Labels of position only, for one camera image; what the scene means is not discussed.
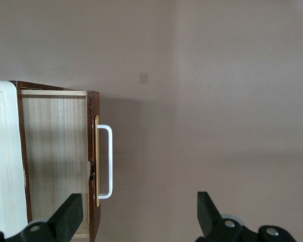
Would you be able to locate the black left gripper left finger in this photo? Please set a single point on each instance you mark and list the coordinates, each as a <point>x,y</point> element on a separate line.
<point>68,219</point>

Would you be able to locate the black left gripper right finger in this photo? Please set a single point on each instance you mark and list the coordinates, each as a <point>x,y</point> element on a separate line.
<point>208,219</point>

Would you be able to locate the dark brown wooden drawer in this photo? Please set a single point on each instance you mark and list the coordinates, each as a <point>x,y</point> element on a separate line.
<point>55,138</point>

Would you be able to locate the white and brown drawer cabinet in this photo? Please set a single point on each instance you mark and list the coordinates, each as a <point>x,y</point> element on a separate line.
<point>2,151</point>

